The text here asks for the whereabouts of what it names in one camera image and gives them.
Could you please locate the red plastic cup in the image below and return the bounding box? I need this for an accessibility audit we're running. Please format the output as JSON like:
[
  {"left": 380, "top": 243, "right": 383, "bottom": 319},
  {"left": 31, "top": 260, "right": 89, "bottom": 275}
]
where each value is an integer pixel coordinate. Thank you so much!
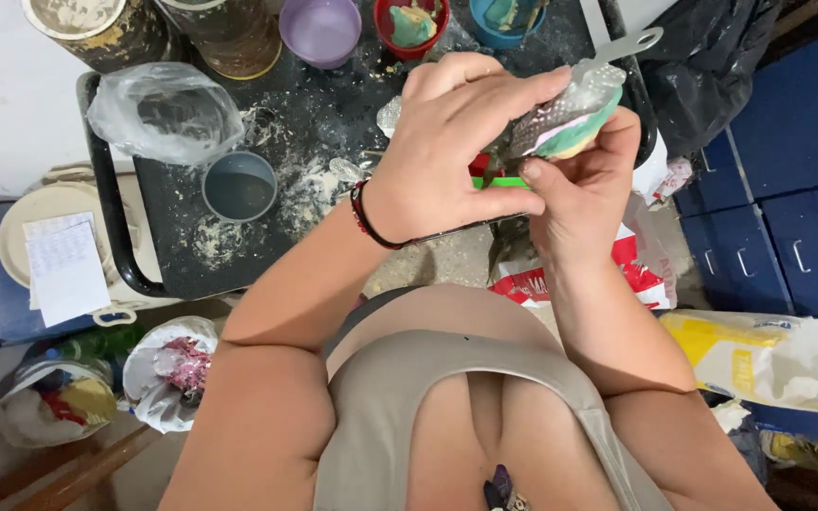
[{"left": 373, "top": 0, "right": 451, "bottom": 62}]

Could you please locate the stained white paint can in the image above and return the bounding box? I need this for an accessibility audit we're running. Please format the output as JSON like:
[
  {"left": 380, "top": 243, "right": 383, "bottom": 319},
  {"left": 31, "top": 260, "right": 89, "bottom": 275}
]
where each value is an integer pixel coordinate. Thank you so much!
[{"left": 21, "top": 0, "right": 177, "bottom": 74}]

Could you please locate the red and white plastic bag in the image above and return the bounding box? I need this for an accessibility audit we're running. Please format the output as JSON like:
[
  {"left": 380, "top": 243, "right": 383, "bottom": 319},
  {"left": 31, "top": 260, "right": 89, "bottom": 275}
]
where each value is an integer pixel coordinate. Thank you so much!
[{"left": 487, "top": 192, "right": 678, "bottom": 311}]

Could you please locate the person's right hand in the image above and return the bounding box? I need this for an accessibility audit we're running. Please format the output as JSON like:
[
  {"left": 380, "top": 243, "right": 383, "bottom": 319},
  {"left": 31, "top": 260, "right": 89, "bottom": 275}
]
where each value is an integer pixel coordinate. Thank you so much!
[{"left": 520, "top": 106, "right": 643, "bottom": 268}]

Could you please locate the purple plastic cup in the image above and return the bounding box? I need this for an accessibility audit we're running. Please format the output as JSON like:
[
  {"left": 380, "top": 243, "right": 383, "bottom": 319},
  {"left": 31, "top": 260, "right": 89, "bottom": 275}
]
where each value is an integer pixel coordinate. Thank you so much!
[{"left": 278, "top": 0, "right": 363, "bottom": 70}]

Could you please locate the small clear plastic mould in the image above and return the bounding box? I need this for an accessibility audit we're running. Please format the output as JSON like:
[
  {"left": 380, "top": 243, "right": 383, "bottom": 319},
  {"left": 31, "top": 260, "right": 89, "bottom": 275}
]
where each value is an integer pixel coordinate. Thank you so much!
[
  {"left": 376, "top": 95, "right": 403, "bottom": 140},
  {"left": 329, "top": 157, "right": 365, "bottom": 185}
]

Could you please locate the blue plastic cup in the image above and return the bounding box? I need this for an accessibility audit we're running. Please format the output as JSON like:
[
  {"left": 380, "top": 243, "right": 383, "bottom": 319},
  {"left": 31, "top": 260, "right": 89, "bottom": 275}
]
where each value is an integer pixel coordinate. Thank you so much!
[{"left": 469, "top": 0, "right": 548, "bottom": 51}]

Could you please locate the black metal-framed table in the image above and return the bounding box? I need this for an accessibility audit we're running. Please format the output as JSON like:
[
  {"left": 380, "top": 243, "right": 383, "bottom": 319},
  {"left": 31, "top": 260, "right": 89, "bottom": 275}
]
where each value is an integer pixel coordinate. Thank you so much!
[{"left": 77, "top": 0, "right": 660, "bottom": 302}]

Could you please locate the blue drawer cabinet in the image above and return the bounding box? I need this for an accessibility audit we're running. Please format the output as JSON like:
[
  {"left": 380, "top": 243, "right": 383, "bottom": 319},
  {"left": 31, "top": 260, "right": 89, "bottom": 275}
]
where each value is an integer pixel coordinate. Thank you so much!
[{"left": 673, "top": 13, "right": 818, "bottom": 457}]

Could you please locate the wooden stick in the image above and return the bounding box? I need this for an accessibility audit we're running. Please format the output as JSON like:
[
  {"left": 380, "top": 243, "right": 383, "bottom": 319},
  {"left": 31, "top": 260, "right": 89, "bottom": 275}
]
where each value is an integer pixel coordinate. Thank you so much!
[{"left": 0, "top": 424, "right": 163, "bottom": 511}]

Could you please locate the metal spatula with hole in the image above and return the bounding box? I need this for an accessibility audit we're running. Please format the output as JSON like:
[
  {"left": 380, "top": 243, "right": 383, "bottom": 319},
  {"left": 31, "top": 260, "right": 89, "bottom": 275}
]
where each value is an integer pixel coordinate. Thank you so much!
[{"left": 581, "top": 27, "right": 666, "bottom": 72}]

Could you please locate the clear plastic bag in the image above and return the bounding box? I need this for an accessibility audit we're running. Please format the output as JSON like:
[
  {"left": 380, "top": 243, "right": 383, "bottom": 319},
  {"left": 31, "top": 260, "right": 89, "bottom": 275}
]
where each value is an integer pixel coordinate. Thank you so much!
[{"left": 87, "top": 62, "right": 246, "bottom": 168}]

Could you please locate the white note paper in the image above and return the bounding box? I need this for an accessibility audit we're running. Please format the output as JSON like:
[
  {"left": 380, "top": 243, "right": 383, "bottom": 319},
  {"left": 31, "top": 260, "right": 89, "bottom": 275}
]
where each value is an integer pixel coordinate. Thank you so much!
[{"left": 23, "top": 211, "right": 112, "bottom": 329}]

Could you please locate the small white printed bag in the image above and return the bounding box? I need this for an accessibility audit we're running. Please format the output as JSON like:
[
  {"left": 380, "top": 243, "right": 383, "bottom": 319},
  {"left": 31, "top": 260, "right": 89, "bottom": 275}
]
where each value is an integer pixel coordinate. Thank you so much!
[{"left": 631, "top": 131, "right": 694, "bottom": 208}]

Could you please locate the red and black bead bracelet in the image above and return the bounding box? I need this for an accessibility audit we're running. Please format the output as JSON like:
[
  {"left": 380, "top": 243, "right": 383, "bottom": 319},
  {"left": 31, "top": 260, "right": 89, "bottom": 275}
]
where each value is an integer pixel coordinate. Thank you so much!
[{"left": 349, "top": 179, "right": 411, "bottom": 251}]

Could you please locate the purple stone pendant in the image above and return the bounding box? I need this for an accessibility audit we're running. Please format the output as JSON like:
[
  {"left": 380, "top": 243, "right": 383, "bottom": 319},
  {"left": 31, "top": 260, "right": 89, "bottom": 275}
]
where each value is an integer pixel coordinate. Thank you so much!
[{"left": 482, "top": 464, "right": 532, "bottom": 511}]

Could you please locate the cream plastic bucket with lid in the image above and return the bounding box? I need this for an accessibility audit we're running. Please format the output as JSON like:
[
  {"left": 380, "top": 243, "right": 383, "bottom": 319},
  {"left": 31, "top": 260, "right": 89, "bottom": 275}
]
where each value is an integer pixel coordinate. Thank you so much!
[{"left": 0, "top": 162, "right": 184, "bottom": 329}]

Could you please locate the person's left hand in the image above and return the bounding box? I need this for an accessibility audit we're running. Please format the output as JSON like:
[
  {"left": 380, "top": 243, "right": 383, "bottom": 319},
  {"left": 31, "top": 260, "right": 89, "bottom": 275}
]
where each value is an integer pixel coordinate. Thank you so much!
[{"left": 363, "top": 51, "right": 573, "bottom": 247}]

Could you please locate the white bag with pink scraps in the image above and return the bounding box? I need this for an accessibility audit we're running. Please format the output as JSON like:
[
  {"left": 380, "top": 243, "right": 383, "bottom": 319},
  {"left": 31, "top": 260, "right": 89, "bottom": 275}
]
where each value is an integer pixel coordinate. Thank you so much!
[{"left": 122, "top": 315, "right": 220, "bottom": 434}]

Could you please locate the stained brown paint can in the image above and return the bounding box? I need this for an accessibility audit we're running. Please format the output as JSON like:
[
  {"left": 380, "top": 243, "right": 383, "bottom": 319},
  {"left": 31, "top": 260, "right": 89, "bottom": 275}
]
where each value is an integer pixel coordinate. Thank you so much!
[{"left": 159, "top": 0, "right": 284, "bottom": 80}]

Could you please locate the clear mould with coloured plaster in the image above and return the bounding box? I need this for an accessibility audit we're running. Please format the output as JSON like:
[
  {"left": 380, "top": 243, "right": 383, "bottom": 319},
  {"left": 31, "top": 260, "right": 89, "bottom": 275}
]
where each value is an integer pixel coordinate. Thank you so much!
[{"left": 510, "top": 60, "right": 627, "bottom": 161}]

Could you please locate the grey pipe cap cup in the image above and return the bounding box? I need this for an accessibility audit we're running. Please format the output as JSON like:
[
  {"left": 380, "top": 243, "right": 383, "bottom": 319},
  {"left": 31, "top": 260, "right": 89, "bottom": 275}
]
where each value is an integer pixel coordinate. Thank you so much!
[{"left": 201, "top": 150, "right": 279, "bottom": 225}]

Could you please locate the green plastic piece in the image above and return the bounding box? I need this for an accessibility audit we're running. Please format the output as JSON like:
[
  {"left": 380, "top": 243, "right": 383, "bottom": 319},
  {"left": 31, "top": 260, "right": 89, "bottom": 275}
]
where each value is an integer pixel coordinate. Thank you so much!
[{"left": 471, "top": 175, "right": 531, "bottom": 190}]

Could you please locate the clear bag of mixed waste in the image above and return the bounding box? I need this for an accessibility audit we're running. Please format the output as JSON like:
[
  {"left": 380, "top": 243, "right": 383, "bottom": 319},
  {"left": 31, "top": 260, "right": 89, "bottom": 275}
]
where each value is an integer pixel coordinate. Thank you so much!
[{"left": 0, "top": 358, "right": 120, "bottom": 449}]

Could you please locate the black rubbish bag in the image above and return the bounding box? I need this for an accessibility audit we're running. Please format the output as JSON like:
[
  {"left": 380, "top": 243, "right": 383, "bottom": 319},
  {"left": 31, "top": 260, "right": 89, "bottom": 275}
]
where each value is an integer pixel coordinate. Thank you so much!
[{"left": 635, "top": 0, "right": 785, "bottom": 160}]

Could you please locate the green glass bottle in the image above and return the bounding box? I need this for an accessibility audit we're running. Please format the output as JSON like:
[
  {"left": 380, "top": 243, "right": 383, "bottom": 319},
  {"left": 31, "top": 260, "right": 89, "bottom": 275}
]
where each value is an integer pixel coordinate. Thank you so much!
[{"left": 60, "top": 324, "right": 146, "bottom": 364}]

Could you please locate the yellow and white paper sack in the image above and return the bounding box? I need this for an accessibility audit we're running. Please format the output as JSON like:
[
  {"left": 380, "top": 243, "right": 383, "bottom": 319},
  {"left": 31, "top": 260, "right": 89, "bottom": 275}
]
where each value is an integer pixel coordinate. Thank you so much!
[{"left": 659, "top": 309, "right": 818, "bottom": 415}]

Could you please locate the beige tank top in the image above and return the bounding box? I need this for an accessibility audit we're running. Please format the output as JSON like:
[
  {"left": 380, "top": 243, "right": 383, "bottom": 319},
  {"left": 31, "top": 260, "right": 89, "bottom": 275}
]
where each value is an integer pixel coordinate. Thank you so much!
[{"left": 312, "top": 284, "right": 674, "bottom": 511}]

